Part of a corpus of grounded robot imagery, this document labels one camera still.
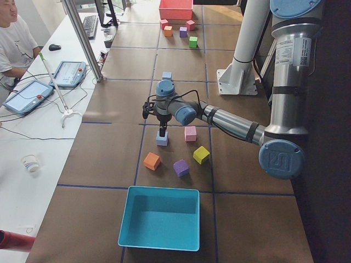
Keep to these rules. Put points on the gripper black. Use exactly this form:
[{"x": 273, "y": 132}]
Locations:
[{"x": 163, "y": 118}]

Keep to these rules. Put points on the light blue block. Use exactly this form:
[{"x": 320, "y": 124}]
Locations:
[
  {"x": 162, "y": 140},
  {"x": 167, "y": 76}
]

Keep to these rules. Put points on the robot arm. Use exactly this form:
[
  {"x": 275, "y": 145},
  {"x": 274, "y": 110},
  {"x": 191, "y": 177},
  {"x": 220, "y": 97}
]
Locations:
[{"x": 295, "y": 25}]

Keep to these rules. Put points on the pink block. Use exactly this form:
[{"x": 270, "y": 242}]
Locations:
[{"x": 190, "y": 133}]

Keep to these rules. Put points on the orange block left side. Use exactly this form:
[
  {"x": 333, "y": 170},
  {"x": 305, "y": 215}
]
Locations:
[{"x": 152, "y": 161}]

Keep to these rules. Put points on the orange block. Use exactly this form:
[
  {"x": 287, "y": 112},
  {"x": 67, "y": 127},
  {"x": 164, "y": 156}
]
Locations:
[
  {"x": 152, "y": 161},
  {"x": 168, "y": 31}
]

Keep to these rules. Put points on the purple block left side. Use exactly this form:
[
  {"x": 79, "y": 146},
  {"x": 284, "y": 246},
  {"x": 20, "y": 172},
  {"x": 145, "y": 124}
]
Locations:
[{"x": 181, "y": 167}]

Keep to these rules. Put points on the purple block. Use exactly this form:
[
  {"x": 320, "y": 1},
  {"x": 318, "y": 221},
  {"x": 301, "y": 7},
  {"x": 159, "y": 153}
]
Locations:
[
  {"x": 183, "y": 32},
  {"x": 181, "y": 167}
]

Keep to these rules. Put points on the yellow block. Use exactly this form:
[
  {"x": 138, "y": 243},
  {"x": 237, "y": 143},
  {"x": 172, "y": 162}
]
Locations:
[{"x": 201, "y": 155}]

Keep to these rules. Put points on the teal bin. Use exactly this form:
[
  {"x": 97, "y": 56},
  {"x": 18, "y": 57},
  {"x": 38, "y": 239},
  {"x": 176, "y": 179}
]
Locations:
[{"x": 161, "y": 218}]

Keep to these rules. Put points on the green block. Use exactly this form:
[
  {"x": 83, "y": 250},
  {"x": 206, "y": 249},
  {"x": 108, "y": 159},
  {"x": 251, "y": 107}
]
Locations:
[{"x": 193, "y": 42}]

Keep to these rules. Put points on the orange block right side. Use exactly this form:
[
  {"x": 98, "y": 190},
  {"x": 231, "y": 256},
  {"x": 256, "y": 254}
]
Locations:
[{"x": 168, "y": 31}]

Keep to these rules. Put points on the purple block right side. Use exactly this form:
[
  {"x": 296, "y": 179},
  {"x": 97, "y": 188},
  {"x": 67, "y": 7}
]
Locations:
[{"x": 183, "y": 32}]

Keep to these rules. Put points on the red block near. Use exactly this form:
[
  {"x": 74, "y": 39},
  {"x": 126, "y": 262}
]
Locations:
[{"x": 163, "y": 23}]

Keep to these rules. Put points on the red block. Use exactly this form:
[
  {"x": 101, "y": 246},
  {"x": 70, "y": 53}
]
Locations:
[
  {"x": 163, "y": 23},
  {"x": 190, "y": 25}
]

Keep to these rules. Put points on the red block far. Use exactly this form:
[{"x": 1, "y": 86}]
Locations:
[{"x": 190, "y": 25}]

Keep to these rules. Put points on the teach pendant far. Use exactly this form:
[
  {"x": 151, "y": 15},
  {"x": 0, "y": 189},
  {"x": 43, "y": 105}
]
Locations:
[{"x": 69, "y": 74}]

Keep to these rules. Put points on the teach pendant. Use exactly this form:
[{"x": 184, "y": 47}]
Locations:
[
  {"x": 28, "y": 98},
  {"x": 69, "y": 74}
]

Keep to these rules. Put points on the pink tray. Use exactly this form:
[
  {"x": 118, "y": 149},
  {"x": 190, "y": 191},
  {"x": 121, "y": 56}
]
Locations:
[{"x": 176, "y": 9}]

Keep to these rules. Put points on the black monitor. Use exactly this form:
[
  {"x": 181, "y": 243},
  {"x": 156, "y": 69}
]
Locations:
[{"x": 106, "y": 13}]

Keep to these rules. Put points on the black keyboard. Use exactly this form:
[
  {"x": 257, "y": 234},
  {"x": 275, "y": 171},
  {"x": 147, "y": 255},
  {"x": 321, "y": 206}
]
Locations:
[{"x": 90, "y": 26}]

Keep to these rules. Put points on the teach pendant near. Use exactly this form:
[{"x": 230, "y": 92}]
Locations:
[{"x": 28, "y": 98}]

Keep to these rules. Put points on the paper cup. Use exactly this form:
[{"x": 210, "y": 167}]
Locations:
[{"x": 31, "y": 163}]

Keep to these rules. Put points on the black computer mouse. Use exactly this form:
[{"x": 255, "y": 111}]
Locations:
[{"x": 54, "y": 47}]

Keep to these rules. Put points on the seated person white shirt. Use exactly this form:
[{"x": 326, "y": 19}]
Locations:
[{"x": 18, "y": 47}]

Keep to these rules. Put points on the red cylinder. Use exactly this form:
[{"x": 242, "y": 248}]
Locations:
[{"x": 16, "y": 242}]

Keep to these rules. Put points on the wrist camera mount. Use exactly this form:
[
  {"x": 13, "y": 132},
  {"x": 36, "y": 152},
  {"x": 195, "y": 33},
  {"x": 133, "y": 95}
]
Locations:
[{"x": 148, "y": 109}]

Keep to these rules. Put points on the white pedestal column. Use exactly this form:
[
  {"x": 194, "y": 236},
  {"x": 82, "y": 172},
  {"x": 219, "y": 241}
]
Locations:
[{"x": 238, "y": 77}]

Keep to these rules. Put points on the aluminium frame post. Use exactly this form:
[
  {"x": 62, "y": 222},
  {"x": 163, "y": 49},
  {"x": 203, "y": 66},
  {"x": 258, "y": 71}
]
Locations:
[{"x": 83, "y": 39}]

